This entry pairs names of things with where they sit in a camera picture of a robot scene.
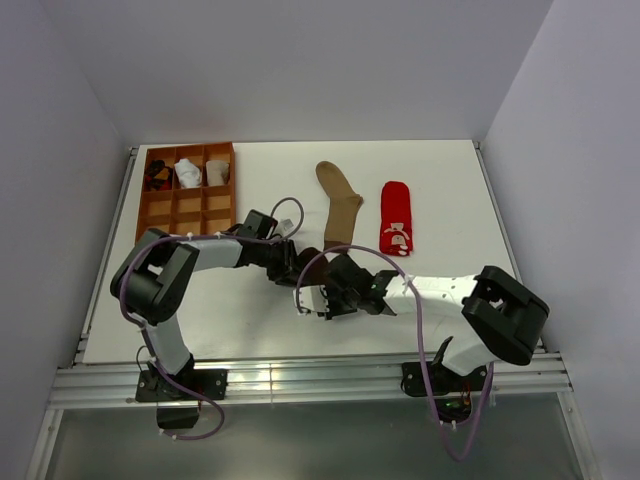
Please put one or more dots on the aluminium front rail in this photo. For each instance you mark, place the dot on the aluminium front rail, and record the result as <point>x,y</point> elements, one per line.
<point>354,378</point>

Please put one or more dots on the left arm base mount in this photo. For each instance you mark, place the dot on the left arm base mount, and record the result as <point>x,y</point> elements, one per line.
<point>179,399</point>

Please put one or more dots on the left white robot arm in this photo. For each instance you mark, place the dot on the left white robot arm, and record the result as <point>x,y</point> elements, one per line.
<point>151,282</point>

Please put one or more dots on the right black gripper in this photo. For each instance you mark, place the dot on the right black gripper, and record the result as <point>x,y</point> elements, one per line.
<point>333,310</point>

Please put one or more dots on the black red rolled sock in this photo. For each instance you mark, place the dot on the black red rolled sock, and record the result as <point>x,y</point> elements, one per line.
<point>158,176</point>

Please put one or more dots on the orange compartment tray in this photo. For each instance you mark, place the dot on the orange compartment tray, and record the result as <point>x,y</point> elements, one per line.
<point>179,211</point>

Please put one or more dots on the white rolled sock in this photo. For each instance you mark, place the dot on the white rolled sock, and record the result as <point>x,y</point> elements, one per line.
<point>189,175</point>

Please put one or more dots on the tan ribbed sock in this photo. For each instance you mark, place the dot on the tan ribbed sock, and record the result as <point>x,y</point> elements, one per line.
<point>344,205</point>

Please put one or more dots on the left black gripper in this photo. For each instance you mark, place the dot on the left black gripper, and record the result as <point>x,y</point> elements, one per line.
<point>286,273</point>

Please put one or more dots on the beige rolled sock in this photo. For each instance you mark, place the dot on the beige rolled sock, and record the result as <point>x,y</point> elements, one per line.
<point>217,172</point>

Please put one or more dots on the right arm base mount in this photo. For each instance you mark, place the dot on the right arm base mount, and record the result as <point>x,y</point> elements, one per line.
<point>453,392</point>

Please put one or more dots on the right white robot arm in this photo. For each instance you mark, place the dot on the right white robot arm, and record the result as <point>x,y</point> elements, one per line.
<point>501,319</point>

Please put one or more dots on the red patterned sock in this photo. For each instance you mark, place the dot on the red patterned sock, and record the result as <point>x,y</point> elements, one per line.
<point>396,235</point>

